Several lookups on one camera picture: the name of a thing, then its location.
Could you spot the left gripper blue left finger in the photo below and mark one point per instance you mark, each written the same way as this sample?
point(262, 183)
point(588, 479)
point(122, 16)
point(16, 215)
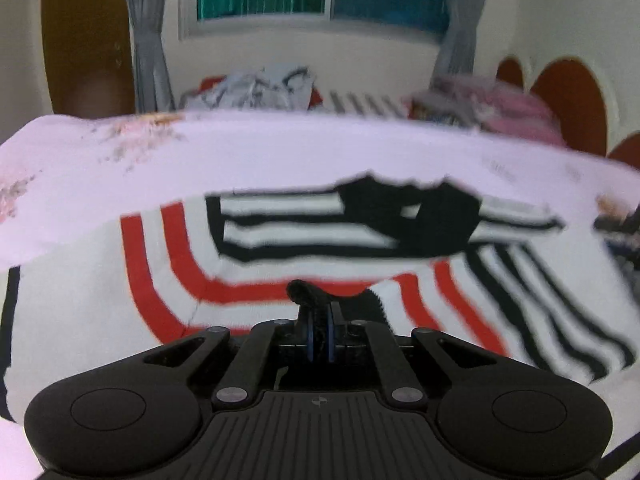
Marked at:
point(257, 354)

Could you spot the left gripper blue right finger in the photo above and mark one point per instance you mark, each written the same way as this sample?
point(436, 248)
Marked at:
point(395, 380)

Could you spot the striped knit child sweater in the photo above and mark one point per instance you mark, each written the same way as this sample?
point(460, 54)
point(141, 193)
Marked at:
point(510, 277)

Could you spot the pile of grey clothes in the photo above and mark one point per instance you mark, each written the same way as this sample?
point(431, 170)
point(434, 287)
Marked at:
point(289, 87)

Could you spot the pink floral bed sheet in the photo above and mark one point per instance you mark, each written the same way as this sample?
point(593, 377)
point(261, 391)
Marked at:
point(62, 177)

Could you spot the grey striped mattress cover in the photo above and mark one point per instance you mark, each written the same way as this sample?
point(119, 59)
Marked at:
point(363, 104)

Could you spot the stack of folded pink bedding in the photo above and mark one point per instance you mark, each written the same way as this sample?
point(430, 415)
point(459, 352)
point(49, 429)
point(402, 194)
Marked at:
point(486, 105)

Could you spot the red white scalloped headboard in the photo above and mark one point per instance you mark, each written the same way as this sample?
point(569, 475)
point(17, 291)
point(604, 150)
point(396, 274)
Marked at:
point(571, 91)

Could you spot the brown wooden door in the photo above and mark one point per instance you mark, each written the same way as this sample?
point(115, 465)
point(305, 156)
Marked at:
point(87, 56)

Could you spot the right grey curtain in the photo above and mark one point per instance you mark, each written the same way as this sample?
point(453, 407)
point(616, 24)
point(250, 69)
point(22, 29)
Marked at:
point(456, 54)

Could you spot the grey curtain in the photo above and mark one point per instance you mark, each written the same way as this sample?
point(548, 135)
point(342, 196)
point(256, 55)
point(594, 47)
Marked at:
point(456, 54)
point(152, 89)

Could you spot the left grey curtain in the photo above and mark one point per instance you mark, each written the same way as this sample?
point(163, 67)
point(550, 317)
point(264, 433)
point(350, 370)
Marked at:
point(152, 89)

